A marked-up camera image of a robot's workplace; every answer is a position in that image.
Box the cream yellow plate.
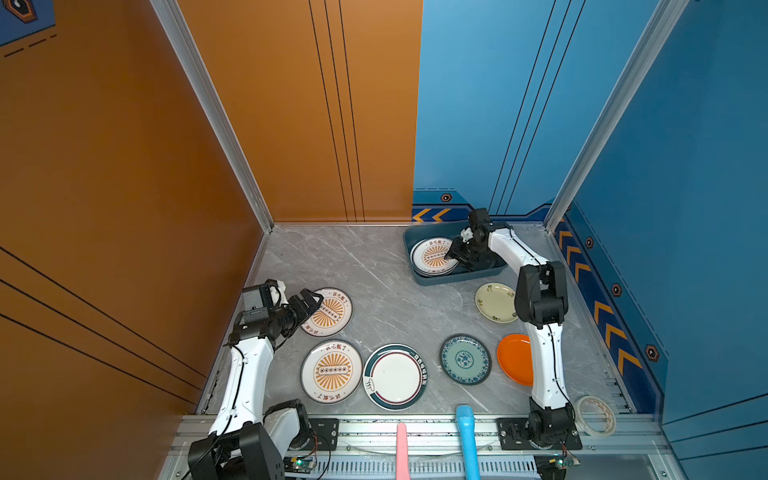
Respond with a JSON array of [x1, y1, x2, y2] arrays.
[[475, 283, 519, 324]]

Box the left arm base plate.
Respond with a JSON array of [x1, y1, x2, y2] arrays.
[[289, 418, 340, 451]]

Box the right circuit board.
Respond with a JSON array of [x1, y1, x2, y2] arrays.
[[534, 456, 581, 480]]

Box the left circuit board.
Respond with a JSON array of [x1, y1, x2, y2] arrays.
[[283, 456, 320, 479]]

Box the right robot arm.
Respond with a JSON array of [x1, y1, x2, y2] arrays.
[[445, 209, 583, 450]]

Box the circuit board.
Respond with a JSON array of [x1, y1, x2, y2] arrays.
[[534, 456, 581, 480], [283, 456, 320, 479]]

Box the teal patterned plate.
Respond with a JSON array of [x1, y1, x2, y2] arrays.
[[440, 334, 492, 386]]

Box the white plate green red rim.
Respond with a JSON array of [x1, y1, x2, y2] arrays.
[[362, 343, 429, 411]]

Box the blue handle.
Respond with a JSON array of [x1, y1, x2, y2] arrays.
[[456, 405, 481, 480]]

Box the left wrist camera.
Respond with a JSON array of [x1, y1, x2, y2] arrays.
[[263, 279, 288, 307]]

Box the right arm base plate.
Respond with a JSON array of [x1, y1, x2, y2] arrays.
[[496, 417, 583, 451]]

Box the teal plastic bin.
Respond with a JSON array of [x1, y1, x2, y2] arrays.
[[403, 220, 507, 286]]

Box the large orange sunburst plate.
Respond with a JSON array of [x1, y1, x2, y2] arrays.
[[300, 340, 363, 404]]

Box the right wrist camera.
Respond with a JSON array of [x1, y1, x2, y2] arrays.
[[460, 227, 474, 242]]

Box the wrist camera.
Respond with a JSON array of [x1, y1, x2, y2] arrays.
[[263, 279, 288, 307], [460, 227, 474, 242]]

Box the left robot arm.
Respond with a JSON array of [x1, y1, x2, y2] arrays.
[[184, 279, 324, 479]]

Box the pink handle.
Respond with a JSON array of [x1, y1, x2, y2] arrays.
[[395, 423, 411, 480]]

